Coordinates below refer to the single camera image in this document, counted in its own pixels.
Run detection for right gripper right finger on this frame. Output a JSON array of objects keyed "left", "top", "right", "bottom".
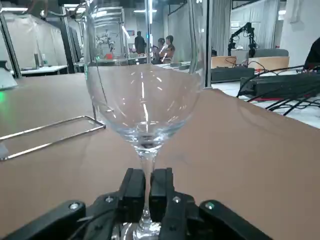
[{"left": 149, "top": 167, "right": 274, "bottom": 240}]

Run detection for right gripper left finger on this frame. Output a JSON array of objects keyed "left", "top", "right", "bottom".
[{"left": 0, "top": 167, "right": 147, "bottom": 240}]

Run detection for clear glass goblet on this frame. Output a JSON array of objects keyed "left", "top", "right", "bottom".
[{"left": 83, "top": 0, "right": 207, "bottom": 240}]

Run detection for black finned power supply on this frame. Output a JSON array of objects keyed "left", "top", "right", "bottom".
[
  {"left": 210, "top": 66, "right": 256, "bottom": 84},
  {"left": 239, "top": 72, "right": 320, "bottom": 99}
]

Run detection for person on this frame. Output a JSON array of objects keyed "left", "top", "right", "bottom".
[
  {"left": 303, "top": 36, "right": 320, "bottom": 72},
  {"left": 134, "top": 30, "right": 147, "bottom": 55},
  {"left": 164, "top": 34, "right": 176, "bottom": 63},
  {"left": 149, "top": 37, "right": 166, "bottom": 65}
]

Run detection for wooden box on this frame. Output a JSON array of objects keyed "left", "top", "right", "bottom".
[
  {"left": 247, "top": 55, "right": 291, "bottom": 74},
  {"left": 211, "top": 55, "right": 237, "bottom": 69}
]

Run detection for white background table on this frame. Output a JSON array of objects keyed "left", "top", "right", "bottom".
[{"left": 19, "top": 64, "right": 69, "bottom": 76}]

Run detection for metal wire goblet holder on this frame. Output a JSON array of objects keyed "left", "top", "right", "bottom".
[{"left": 0, "top": 59, "right": 115, "bottom": 161}]

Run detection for red and black wire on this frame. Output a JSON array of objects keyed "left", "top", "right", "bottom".
[{"left": 252, "top": 93, "right": 320, "bottom": 103}]

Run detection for black cable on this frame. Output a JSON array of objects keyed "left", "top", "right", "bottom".
[{"left": 264, "top": 96, "right": 320, "bottom": 116}]

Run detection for aluminium frame post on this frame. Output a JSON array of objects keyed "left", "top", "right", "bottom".
[{"left": 203, "top": 0, "right": 214, "bottom": 90}]

